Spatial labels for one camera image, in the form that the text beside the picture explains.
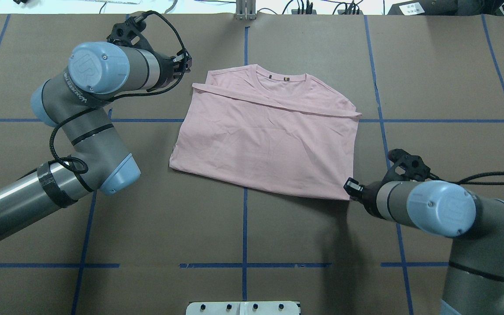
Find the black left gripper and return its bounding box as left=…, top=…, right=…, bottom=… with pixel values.
left=157, top=51, right=192, bottom=88

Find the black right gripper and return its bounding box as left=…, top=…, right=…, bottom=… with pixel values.
left=344, top=178, right=383, bottom=217

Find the pink Snoopy t-shirt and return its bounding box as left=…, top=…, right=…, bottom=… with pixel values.
left=169, top=64, right=361, bottom=200

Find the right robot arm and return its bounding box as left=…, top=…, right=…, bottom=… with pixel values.
left=344, top=178, right=504, bottom=315

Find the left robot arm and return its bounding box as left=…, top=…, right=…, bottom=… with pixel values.
left=0, top=42, right=191, bottom=241

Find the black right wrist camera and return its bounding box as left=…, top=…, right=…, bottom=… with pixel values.
left=382, top=149, right=440, bottom=183

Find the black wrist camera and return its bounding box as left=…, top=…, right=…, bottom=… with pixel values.
left=106, top=15, right=154, bottom=52
left=382, top=149, right=440, bottom=183

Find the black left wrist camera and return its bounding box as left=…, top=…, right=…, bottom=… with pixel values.
left=106, top=15, right=154, bottom=52

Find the aluminium frame post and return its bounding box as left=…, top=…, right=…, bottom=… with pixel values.
left=234, top=0, right=257, bottom=21

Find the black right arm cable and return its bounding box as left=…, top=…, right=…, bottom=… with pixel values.
left=436, top=171, right=504, bottom=186

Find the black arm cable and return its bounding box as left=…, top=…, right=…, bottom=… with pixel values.
left=49, top=10, right=188, bottom=193
left=436, top=171, right=504, bottom=186

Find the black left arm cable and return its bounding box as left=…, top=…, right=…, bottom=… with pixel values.
left=49, top=10, right=188, bottom=193

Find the white pedestal column with base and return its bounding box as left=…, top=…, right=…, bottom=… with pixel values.
left=185, top=301, right=302, bottom=315

